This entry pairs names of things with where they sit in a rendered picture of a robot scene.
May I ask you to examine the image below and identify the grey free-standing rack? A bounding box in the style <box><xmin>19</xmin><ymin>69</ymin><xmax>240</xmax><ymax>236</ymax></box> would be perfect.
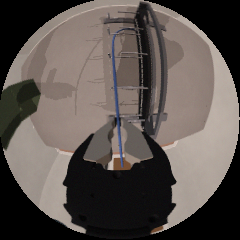
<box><xmin>104</xmin><ymin>1</ymin><xmax>168</xmax><ymax>140</ymax></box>

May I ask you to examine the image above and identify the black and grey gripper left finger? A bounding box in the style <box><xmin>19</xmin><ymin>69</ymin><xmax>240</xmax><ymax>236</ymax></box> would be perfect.
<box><xmin>63</xmin><ymin>117</ymin><xmax>117</xmax><ymax>187</ymax></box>

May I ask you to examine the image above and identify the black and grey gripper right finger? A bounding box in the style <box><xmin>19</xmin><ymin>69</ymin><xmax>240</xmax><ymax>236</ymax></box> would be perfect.
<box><xmin>119</xmin><ymin>117</ymin><xmax>177</xmax><ymax>186</ymax></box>

